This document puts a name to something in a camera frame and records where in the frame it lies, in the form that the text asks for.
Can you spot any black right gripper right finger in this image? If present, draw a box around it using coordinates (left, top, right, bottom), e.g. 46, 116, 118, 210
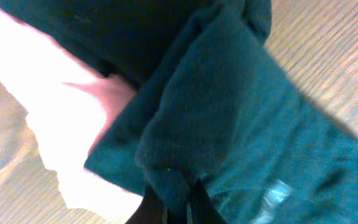
186, 179, 227, 224

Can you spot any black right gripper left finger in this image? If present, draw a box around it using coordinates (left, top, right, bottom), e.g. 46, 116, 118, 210
125, 186, 167, 224

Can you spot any navy garment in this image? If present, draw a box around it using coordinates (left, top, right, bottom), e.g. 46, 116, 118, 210
85, 1, 358, 223

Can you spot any salmon pink garment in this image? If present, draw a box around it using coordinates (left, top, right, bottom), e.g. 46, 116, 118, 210
0, 9, 142, 222

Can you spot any black folded garment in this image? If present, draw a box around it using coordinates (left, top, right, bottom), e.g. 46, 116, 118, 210
0, 0, 212, 87

